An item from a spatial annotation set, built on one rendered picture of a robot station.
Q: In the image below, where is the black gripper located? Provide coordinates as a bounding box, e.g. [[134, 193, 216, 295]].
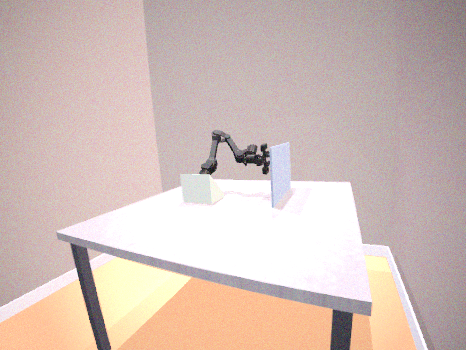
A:
[[253, 143, 270, 174]]

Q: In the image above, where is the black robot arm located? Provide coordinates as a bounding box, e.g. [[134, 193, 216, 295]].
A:
[[199, 130, 263, 176]]

